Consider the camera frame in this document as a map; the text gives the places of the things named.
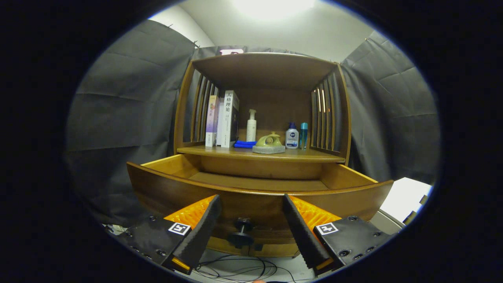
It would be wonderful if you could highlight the thin white book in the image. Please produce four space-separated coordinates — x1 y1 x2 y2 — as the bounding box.
216 97 225 146

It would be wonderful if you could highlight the green scrubbing brush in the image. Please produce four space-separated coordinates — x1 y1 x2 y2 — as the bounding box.
252 132 286 154

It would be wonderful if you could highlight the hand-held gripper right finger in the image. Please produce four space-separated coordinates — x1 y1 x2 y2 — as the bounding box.
282 194 395 276

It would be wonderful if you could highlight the thick white book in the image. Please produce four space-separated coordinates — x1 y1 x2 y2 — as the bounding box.
221 90 240 148

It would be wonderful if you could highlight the wooden cabinet door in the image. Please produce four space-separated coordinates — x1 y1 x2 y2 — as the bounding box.
206 237 252 256
251 242 300 258

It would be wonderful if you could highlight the black floor cable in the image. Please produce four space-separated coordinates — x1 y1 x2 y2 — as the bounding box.
195 254 299 283

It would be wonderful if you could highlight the wooden cabinet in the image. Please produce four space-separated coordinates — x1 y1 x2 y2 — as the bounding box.
173 52 352 258

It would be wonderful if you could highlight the purple book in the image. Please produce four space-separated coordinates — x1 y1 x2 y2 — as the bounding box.
205 95 220 147

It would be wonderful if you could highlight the white bottle with blue cap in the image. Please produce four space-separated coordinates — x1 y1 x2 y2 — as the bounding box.
285 122 299 149

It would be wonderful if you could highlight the wooden drawer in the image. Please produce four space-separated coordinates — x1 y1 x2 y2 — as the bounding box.
127 153 394 245

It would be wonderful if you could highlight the wooden countertop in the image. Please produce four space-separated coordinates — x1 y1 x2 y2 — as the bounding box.
177 145 346 164

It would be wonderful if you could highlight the black drawer knob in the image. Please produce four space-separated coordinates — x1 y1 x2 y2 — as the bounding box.
228 217 255 249

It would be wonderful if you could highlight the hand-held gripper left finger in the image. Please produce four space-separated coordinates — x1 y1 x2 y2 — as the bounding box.
114 195 222 276

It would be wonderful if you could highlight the white pump bottle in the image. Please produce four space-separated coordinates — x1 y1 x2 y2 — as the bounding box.
246 109 257 142

